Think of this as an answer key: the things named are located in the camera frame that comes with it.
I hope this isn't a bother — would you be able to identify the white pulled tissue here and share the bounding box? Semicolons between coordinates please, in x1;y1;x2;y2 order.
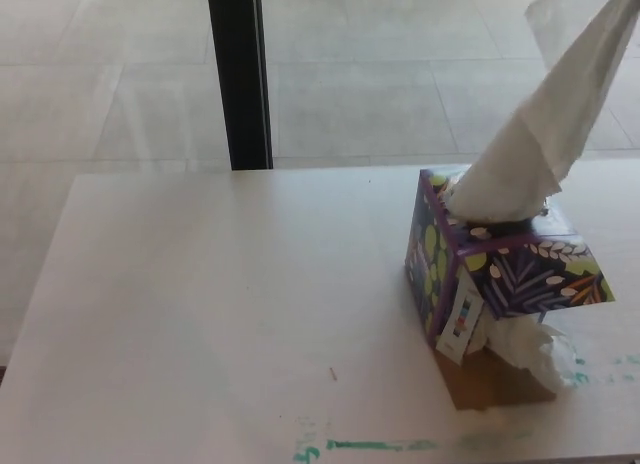
514;0;640;196

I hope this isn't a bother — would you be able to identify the crumpled white tissue wad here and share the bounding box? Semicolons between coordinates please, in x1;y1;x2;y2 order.
468;315;585;392

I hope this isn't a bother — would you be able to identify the purple floral tissue box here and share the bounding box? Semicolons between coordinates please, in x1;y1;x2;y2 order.
403;167;618;412

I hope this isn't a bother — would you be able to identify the white follow-up tissue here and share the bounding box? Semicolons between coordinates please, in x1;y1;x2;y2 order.
446;111;551;222

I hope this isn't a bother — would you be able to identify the black window frame post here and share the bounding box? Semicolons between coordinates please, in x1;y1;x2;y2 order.
205;0;275;172

